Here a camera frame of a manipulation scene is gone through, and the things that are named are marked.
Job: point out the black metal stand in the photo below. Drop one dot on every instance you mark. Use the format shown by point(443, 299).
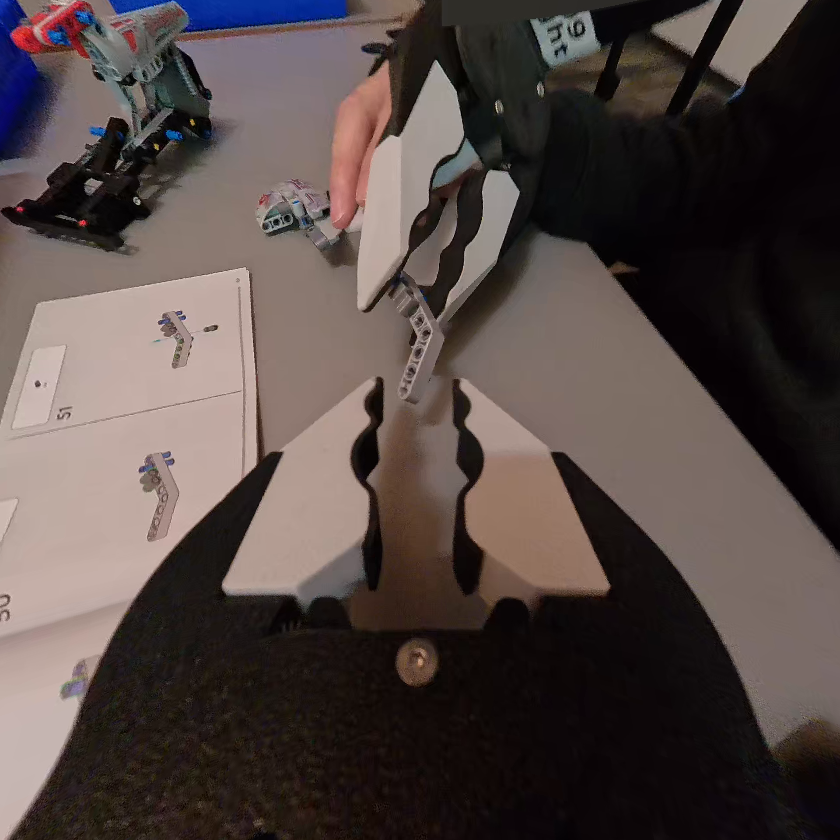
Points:
point(705, 59)

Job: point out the person's right forearm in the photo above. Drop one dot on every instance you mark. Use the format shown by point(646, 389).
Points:
point(656, 170)

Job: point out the white instruction booklet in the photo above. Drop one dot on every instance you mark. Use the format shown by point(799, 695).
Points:
point(131, 367)

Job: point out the person's torso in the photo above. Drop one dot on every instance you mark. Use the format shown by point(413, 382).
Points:
point(774, 394)

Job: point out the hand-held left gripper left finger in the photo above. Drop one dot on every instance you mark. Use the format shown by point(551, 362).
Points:
point(308, 518)

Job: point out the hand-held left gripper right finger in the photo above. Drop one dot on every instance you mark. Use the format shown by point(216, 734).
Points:
point(531, 525)

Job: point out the blue plastic bin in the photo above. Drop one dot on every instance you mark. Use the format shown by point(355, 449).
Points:
point(229, 8)
point(16, 85)

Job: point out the person's right hand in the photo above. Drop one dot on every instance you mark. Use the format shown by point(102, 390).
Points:
point(354, 157)

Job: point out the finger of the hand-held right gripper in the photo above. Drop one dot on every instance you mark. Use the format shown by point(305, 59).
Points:
point(492, 223)
point(394, 210)

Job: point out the small grey toy assembly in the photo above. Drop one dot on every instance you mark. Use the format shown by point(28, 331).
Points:
point(289, 203)

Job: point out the grey bent toy beam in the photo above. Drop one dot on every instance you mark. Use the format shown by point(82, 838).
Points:
point(423, 338)

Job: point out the partly built toy truck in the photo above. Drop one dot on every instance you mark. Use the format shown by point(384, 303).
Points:
point(98, 190)

